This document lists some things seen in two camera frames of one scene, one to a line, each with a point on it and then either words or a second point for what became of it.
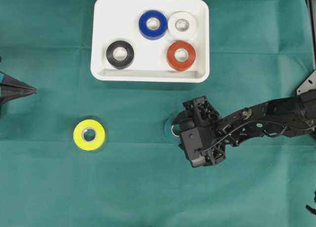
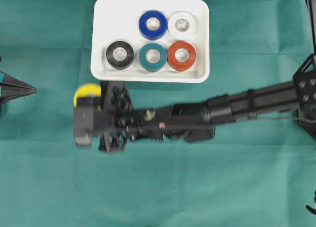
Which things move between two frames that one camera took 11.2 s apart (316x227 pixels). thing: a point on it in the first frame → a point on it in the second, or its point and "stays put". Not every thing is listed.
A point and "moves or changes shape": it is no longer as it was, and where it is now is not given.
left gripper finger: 10,84 stays put
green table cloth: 75,152 stays put
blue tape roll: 149,34 stays put
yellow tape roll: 79,137 moves or changes shape
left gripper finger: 8,96 stays put
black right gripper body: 202,137 → 118,112
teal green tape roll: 168,128 moves or changes shape
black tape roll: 120,64 stays put
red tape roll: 181,65 stays put
